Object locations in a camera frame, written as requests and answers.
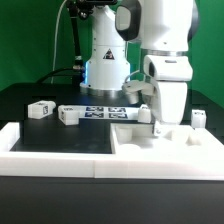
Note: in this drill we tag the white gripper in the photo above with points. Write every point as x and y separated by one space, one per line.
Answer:
169 76

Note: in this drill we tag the white square tabletop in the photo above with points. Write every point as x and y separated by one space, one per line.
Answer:
181 143

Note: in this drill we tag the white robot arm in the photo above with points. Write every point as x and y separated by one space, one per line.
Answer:
139 47

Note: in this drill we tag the white U-shaped obstacle fence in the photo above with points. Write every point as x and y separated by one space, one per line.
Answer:
95 165

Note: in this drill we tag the white strip with AprilTags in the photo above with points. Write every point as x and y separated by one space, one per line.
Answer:
103 112

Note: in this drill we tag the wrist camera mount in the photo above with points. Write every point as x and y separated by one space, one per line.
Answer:
133 88

